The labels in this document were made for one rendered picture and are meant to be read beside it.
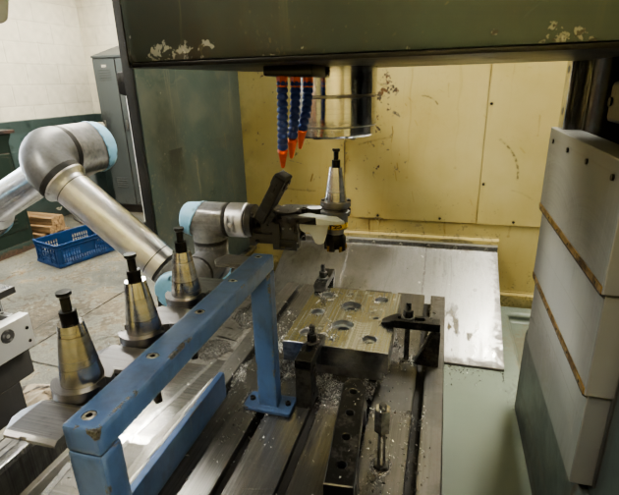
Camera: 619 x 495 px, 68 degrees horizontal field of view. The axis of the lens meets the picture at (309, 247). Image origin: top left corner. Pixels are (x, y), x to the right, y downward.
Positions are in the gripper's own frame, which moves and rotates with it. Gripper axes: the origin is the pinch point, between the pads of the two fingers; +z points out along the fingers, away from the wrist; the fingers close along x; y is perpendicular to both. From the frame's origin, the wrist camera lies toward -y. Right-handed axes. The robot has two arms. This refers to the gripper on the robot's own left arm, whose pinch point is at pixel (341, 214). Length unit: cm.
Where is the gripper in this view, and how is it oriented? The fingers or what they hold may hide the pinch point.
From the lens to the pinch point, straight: 94.2
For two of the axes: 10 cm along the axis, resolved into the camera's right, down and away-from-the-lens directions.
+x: -2.5, 3.3, -9.1
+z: 9.7, 0.6, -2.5
